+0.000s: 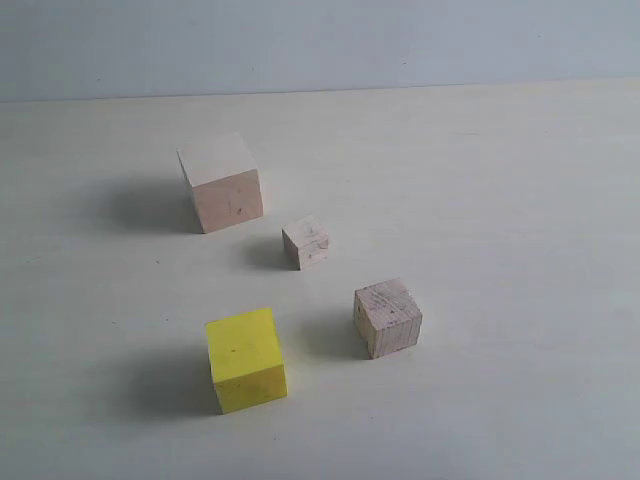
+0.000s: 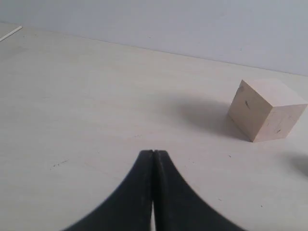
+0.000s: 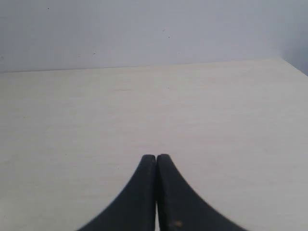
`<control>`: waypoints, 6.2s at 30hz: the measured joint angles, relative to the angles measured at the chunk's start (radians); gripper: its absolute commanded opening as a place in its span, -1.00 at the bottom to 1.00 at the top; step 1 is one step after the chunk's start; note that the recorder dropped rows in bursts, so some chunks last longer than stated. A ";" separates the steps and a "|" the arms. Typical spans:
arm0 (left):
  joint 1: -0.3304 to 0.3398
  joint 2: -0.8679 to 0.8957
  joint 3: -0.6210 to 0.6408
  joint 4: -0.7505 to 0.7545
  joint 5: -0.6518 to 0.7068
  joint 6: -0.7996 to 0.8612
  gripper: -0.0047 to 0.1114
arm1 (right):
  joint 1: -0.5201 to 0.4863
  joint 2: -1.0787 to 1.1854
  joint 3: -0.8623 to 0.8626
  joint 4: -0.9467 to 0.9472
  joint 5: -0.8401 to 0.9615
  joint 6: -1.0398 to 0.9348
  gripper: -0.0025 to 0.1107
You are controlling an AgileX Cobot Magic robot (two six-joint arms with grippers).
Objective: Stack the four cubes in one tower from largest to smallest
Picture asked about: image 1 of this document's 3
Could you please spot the small pale wooden cube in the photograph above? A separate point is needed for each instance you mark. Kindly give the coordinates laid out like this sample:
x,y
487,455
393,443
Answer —
x,y
305,241

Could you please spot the large pale wooden cube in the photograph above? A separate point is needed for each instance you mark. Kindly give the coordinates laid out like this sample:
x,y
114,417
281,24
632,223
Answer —
x,y
223,180

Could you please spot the yellow cube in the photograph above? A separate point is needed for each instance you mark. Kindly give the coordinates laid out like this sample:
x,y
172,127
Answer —
x,y
246,362

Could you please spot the medium grainy wooden cube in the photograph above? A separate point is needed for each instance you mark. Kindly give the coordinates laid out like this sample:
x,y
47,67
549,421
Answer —
x,y
387,317

